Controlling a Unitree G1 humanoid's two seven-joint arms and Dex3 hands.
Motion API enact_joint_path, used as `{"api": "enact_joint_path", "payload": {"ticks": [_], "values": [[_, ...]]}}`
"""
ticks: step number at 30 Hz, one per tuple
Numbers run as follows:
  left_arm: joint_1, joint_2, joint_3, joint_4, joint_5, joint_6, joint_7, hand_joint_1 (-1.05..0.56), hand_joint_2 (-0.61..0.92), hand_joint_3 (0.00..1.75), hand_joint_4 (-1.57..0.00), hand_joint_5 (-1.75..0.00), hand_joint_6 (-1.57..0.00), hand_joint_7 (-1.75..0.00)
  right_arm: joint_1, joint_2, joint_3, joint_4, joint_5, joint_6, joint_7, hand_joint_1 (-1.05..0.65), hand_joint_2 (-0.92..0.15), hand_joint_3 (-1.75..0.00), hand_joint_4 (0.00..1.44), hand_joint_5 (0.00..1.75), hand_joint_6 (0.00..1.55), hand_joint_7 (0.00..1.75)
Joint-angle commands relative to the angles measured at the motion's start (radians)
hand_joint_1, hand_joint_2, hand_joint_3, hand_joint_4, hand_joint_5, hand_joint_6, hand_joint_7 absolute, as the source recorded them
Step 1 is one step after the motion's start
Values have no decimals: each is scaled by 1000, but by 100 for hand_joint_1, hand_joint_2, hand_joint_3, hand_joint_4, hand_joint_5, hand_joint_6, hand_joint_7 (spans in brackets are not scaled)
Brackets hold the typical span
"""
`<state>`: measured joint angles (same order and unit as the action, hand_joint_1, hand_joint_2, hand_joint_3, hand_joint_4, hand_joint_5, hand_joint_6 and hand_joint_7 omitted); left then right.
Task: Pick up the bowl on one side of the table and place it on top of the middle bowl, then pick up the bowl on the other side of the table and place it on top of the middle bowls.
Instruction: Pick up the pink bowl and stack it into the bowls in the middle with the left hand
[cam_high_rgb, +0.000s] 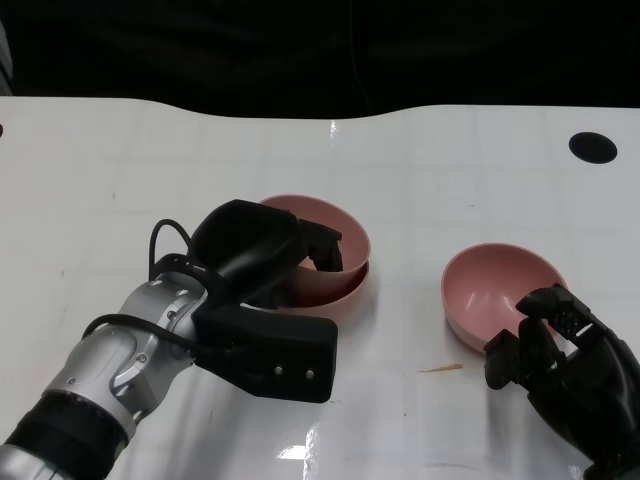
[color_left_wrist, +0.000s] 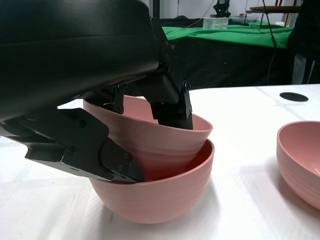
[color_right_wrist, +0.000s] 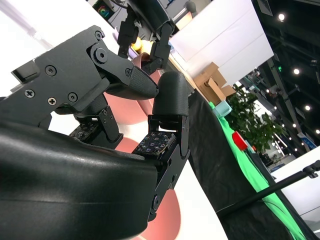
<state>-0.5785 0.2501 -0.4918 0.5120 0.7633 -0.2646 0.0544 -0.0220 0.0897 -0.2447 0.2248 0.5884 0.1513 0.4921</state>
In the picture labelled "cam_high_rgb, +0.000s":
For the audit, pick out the pink plastic bowl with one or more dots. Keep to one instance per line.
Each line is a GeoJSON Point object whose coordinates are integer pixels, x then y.
{"type": "Point", "coordinates": [350, 245]}
{"type": "Point", "coordinates": [350, 300]}
{"type": "Point", "coordinates": [485, 285]}

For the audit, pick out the small orange wood sliver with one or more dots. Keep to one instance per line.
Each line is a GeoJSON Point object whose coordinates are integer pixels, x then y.
{"type": "Point", "coordinates": [445, 368]}

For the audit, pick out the black left wrist camera housing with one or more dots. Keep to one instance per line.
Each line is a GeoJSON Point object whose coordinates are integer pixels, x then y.
{"type": "Point", "coordinates": [300, 345]}

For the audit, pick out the white grey background object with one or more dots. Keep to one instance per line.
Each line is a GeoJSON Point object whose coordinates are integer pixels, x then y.
{"type": "Point", "coordinates": [4, 70]}

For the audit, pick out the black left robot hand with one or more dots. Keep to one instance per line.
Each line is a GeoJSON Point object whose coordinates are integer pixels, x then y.
{"type": "Point", "coordinates": [245, 240]}

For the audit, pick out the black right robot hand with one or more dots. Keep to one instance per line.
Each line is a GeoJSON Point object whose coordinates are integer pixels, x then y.
{"type": "Point", "coordinates": [595, 390]}

